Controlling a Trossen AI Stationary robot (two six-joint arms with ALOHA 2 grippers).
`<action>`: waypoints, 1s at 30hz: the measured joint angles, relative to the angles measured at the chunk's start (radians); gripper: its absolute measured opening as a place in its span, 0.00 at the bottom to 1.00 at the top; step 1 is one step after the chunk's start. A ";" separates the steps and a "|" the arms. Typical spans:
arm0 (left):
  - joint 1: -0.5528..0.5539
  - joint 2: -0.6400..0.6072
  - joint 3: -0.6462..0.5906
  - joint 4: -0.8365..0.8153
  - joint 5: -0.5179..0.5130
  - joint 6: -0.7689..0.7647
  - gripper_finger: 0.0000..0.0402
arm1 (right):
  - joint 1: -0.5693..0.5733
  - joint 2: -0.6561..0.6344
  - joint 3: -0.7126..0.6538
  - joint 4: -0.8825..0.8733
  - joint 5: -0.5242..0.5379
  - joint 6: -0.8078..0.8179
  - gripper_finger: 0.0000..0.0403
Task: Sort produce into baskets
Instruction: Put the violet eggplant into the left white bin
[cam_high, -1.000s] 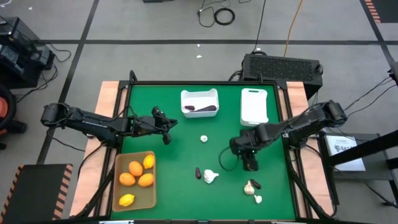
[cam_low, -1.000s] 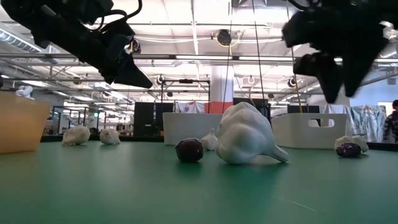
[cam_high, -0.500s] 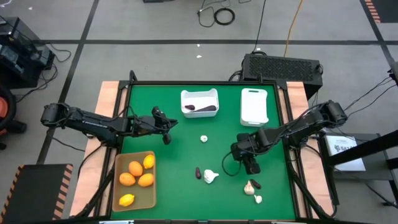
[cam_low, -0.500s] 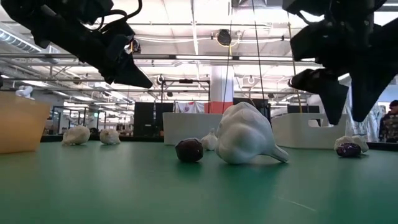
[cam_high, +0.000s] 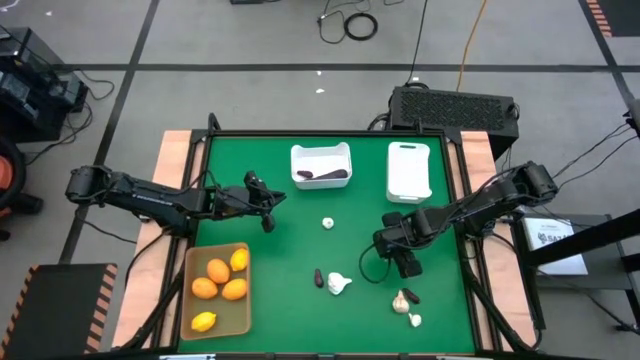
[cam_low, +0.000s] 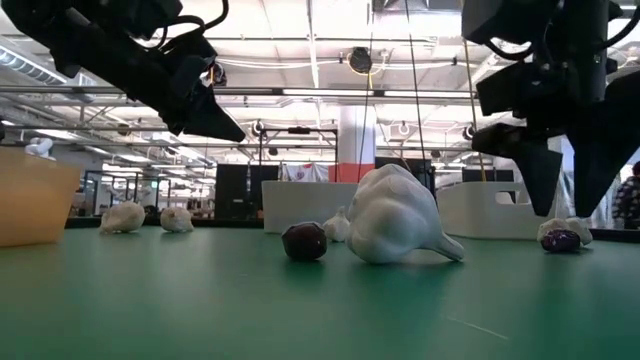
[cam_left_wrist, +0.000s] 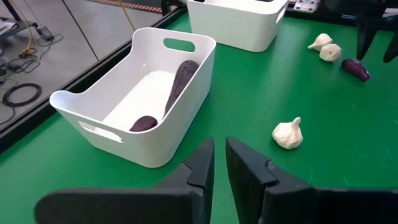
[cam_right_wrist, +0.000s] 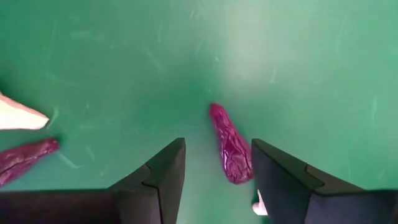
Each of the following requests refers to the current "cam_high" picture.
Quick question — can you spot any black metal table frame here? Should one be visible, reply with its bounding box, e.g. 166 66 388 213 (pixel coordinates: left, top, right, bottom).
112 112 544 360

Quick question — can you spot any long purple eggplant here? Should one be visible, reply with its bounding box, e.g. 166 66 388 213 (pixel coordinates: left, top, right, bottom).
313 168 350 181

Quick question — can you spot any orange and black round device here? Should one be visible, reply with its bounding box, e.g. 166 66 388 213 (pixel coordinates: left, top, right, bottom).
0 137 45 242

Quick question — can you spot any green table mat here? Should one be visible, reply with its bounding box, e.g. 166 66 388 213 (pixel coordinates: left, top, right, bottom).
178 134 476 354

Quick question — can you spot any large white garlic bulb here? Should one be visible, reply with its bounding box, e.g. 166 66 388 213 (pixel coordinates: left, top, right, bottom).
327 271 354 297

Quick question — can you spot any tan rectangular tray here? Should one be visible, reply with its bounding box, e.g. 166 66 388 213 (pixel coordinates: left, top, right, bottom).
180 242 253 342

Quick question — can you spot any black metal side stand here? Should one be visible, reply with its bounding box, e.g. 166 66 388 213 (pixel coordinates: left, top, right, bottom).
509 207 640 335

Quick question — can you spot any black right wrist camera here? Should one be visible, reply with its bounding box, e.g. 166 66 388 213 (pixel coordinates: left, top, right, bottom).
373 228 401 260

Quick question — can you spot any wide white plastic basket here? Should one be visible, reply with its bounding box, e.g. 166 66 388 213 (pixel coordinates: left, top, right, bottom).
290 141 353 191

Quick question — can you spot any narrow white plastic basket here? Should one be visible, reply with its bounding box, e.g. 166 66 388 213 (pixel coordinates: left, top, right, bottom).
385 141 433 205

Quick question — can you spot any yellow lemon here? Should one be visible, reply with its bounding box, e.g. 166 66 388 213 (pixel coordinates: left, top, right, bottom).
190 311 218 334
229 247 250 273

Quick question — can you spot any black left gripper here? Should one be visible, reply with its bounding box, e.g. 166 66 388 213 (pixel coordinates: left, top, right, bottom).
215 170 287 234

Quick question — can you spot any black orange-striped floor mat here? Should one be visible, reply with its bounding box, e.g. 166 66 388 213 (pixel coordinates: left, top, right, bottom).
0 263 120 360
584 0 640 39

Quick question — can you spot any long black floor cable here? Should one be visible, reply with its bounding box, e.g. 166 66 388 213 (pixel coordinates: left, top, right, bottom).
405 0 429 86

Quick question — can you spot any black computer case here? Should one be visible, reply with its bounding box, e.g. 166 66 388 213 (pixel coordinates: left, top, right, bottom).
387 84 521 162

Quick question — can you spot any coiled black cable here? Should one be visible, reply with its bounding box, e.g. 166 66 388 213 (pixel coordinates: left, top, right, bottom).
343 12 379 42

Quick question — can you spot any white printed paper sheet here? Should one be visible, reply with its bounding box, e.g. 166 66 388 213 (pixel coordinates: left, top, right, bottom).
522 217 590 277

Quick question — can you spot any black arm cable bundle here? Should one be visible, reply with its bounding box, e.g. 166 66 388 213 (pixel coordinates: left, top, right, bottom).
457 239 544 354
117 234 187 351

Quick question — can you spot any yellow floor cable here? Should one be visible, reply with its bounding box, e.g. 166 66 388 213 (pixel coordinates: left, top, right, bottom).
455 0 489 94

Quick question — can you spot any black right camera cable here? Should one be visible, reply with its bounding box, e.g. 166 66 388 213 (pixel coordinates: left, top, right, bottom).
358 243 394 285

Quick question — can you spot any black electronics stack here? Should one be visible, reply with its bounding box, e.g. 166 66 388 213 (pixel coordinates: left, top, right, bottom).
0 27 90 144

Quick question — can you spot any orange fruit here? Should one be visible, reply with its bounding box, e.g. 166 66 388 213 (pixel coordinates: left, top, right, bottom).
206 257 232 285
221 277 249 302
191 276 220 301

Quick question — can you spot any loose black cable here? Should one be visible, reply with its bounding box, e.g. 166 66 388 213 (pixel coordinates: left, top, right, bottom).
316 0 374 45

